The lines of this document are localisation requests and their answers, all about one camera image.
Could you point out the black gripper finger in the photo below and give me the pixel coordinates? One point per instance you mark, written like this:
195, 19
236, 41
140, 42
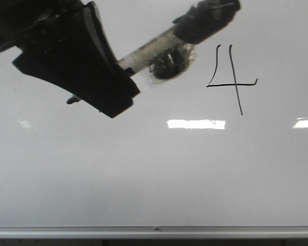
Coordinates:
72, 52

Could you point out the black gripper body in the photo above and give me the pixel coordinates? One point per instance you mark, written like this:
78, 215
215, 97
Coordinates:
23, 18

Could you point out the black whiteboard marker with tape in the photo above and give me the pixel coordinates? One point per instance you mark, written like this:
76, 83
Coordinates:
168, 55

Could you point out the white whiteboard with aluminium frame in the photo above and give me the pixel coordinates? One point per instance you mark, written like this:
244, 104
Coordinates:
219, 152

